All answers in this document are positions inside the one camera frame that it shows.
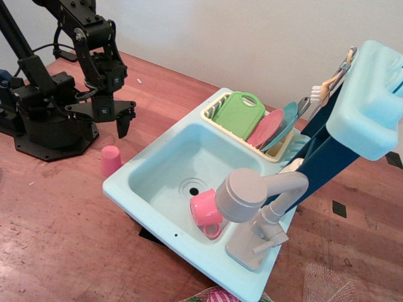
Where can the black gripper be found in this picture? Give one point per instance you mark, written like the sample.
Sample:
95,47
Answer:
103,108

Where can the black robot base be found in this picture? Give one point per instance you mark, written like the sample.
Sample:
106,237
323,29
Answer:
45,132

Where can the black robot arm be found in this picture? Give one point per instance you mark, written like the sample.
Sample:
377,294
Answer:
81,36

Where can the pink plastic cup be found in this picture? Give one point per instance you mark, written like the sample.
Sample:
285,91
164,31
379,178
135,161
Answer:
110,160

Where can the light blue toy sink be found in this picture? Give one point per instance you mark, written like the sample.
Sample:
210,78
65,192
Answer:
156,186

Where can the dark blue sink backboard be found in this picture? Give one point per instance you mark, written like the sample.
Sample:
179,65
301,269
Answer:
323,156

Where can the green cutting board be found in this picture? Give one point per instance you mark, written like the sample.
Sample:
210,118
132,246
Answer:
240,114

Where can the pink plate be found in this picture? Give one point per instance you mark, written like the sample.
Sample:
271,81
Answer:
266,128

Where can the grey toy faucet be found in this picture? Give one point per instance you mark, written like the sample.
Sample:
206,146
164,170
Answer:
257,203

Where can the cream dish rack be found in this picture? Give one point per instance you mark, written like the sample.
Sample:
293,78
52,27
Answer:
273,155

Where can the teal plate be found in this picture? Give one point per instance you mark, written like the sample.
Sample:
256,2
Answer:
287,124

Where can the grey utensil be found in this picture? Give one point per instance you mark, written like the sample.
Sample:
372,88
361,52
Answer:
303,106

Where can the cream dish brush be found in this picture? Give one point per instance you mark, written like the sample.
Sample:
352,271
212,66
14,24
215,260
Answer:
320,94

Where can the pink white ball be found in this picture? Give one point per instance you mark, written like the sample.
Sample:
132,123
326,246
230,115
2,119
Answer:
214,294

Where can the black tape patch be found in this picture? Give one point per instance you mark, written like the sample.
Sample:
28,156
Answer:
339,209

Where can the light blue top shelf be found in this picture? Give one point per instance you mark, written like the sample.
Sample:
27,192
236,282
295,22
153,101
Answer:
368,108

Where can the white mesh net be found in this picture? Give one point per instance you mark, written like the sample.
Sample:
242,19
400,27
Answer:
323,284

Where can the pink mug with handle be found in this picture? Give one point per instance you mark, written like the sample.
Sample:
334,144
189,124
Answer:
206,215

